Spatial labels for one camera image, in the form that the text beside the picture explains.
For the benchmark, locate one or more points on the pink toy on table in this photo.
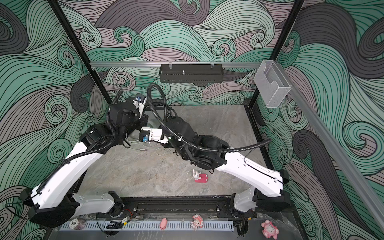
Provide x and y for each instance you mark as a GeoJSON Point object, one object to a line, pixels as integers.
{"type": "Point", "coordinates": [199, 177]}

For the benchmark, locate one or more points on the black perforated wall tray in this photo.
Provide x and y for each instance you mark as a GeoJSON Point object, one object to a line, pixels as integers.
{"type": "Point", "coordinates": [196, 74]}

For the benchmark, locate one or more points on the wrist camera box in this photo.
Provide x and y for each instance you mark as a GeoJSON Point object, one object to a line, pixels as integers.
{"type": "Point", "coordinates": [140, 101]}
{"type": "Point", "coordinates": [148, 134]}

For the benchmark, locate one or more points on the mint green headphones with cable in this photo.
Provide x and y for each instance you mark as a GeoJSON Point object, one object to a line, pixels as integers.
{"type": "Point", "coordinates": [133, 139]}

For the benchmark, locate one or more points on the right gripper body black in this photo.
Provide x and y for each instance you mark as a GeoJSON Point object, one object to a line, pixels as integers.
{"type": "Point", "coordinates": [172, 121]}

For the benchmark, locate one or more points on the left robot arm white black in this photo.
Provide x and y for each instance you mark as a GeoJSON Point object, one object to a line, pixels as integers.
{"type": "Point", "coordinates": [53, 202]}

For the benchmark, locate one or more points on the aluminium wall rail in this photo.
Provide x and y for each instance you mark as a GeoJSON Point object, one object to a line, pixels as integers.
{"type": "Point", "coordinates": [138, 64]}

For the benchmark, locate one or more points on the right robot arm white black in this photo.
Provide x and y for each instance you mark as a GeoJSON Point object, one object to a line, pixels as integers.
{"type": "Point", "coordinates": [211, 153]}

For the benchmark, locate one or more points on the pink white doll toy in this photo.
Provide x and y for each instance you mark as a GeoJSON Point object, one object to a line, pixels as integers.
{"type": "Point", "coordinates": [197, 222]}

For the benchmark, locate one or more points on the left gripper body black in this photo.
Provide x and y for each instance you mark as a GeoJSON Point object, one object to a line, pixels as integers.
{"type": "Point", "coordinates": [138, 123]}

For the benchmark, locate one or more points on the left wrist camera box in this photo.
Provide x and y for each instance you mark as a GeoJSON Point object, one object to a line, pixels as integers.
{"type": "Point", "coordinates": [140, 101]}

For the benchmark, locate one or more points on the white slotted cable duct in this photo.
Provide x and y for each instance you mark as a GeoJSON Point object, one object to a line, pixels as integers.
{"type": "Point", "coordinates": [154, 225]}

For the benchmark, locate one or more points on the clear plastic wall bin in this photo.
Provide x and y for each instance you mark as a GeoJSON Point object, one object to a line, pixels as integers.
{"type": "Point", "coordinates": [272, 83]}

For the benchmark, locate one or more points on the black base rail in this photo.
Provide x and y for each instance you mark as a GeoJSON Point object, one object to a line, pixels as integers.
{"type": "Point", "coordinates": [179, 204]}

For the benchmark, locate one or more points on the small pink figure toy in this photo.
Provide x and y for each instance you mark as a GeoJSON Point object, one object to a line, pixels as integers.
{"type": "Point", "coordinates": [163, 224]}

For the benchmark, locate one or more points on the pink pig plush toy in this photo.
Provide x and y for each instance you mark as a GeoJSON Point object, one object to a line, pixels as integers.
{"type": "Point", "coordinates": [269, 230]}

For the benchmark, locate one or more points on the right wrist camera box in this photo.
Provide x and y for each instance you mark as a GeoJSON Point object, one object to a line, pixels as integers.
{"type": "Point", "coordinates": [148, 134]}

